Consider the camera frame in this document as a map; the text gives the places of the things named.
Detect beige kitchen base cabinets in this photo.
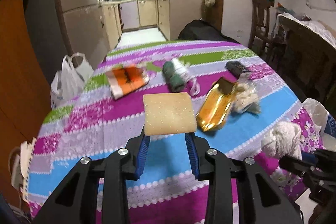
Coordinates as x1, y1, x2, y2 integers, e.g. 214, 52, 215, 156
101, 0, 203, 49

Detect white plastic bag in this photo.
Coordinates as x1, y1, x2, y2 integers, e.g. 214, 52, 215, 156
50, 53, 94, 110

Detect white face mask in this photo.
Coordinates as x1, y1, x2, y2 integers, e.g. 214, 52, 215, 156
171, 58, 201, 96

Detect gold foil package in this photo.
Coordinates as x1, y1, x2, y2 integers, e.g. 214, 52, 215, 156
196, 77, 237, 132

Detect wooden chair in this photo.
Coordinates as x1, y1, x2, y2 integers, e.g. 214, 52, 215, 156
248, 0, 274, 55

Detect orange white striped bag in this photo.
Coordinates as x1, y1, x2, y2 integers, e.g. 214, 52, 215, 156
105, 64, 150, 100

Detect white lined trash bin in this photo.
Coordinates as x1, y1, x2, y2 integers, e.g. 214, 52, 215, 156
303, 98, 335, 151

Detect grey refrigerator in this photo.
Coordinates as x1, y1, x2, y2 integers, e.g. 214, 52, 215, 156
25, 0, 110, 83

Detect black small box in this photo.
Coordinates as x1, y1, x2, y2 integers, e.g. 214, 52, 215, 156
226, 61, 251, 79

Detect orange wooden cabinet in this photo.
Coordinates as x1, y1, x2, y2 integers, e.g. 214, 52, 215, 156
1, 0, 51, 206

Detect clear bag of crumbs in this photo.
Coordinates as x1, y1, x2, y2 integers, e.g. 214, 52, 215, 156
232, 77, 261, 115

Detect white power strip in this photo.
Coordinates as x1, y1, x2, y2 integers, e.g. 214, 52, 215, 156
8, 138, 37, 203

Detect green scouring cloth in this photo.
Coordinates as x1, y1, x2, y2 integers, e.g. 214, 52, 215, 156
162, 61, 185, 93

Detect tan sponge block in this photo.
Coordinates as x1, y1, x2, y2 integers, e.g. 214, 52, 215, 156
143, 93, 197, 136

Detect dark wooden side table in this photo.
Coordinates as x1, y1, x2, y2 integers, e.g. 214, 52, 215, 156
277, 14, 335, 112

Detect colourful floral tablecloth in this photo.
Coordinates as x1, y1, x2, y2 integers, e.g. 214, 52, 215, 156
26, 41, 323, 223

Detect white cloth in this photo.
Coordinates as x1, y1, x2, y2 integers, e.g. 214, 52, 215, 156
261, 121, 302, 160

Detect black bag behind table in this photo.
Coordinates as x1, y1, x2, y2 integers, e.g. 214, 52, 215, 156
178, 20, 239, 44

